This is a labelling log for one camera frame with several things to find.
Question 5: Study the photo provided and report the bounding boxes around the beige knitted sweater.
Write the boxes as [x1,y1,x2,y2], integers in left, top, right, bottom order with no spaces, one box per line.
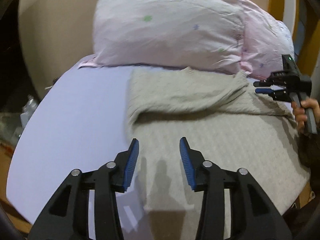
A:
[127,68,310,239]

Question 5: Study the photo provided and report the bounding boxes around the person's right hand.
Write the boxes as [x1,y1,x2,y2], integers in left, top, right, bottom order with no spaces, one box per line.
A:
[291,98,320,133]

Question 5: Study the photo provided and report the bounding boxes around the pink floral pillow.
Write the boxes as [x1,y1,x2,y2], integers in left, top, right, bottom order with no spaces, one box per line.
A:
[81,0,294,80]

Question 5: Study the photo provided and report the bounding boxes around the lavender bed sheet mattress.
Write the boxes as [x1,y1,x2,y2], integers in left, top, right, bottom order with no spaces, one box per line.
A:
[6,60,301,240]

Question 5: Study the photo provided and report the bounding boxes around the clutter beside bed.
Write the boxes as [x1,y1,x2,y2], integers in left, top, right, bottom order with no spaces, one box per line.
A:
[0,78,58,151]

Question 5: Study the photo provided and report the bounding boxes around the orange wooden headboard frame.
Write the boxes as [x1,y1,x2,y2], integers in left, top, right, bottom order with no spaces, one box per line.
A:
[268,0,319,83]

